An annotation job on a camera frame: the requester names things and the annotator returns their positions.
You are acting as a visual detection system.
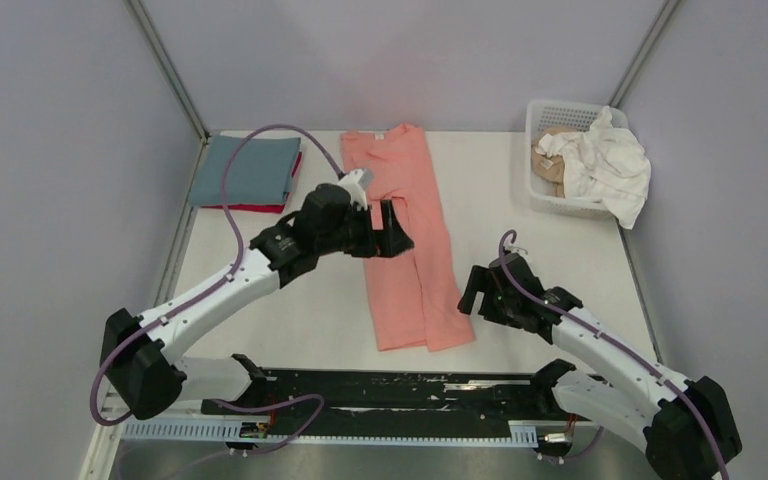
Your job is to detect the white plastic laundry basket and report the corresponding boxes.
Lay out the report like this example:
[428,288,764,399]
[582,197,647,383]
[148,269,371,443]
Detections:
[524,99,629,220]

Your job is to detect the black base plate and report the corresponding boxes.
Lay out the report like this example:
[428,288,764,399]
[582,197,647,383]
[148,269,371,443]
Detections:
[233,368,581,437]

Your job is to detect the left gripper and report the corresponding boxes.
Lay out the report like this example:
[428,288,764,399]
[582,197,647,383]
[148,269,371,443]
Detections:
[319,198,414,257]

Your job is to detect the folded grey-blue t-shirt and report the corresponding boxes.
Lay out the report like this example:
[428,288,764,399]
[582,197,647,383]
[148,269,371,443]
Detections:
[188,135,302,213]

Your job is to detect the beige crumpled t-shirt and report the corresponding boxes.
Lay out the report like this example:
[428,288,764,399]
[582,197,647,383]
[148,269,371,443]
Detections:
[531,126,582,198]

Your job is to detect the salmon pink t-shirt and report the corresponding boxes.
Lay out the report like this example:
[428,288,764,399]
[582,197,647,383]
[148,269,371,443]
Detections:
[339,123,477,354]

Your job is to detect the white crumpled t-shirt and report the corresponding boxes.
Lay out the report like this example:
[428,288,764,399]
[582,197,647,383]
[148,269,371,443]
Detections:
[532,105,652,231]

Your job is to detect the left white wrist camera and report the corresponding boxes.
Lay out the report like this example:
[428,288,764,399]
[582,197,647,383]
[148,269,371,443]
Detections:
[337,168,374,209]

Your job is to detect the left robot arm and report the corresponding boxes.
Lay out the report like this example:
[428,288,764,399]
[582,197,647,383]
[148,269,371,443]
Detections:
[100,184,414,420]

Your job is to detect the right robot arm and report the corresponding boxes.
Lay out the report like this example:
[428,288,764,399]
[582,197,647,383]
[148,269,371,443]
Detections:
[458,250,743,479]

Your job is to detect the white slotted cable duct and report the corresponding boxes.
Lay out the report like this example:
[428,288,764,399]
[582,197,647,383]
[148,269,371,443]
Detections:
[120,418,538,448]

